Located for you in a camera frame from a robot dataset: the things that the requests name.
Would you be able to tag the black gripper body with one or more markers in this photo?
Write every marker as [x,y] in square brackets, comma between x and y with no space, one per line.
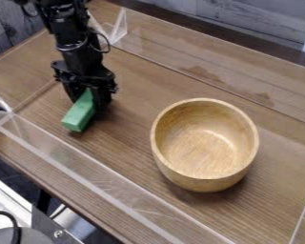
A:
[97,76]

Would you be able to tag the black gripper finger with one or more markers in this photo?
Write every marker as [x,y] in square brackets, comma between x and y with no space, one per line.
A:
[74,90]
[102,99]

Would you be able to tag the green rectangular block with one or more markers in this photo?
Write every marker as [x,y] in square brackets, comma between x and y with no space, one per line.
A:
[81,113]

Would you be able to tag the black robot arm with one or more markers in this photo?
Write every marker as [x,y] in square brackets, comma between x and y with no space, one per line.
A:
[66,18]

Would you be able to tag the brown wooden bowl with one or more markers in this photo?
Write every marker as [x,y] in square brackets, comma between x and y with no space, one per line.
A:
[205,144]

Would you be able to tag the clear acrylic front wall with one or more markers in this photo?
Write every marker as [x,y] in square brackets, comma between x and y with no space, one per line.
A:
[102,170]

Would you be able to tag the grey metal bracket with screw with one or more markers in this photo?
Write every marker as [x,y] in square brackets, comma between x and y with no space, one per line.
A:
[49,231]

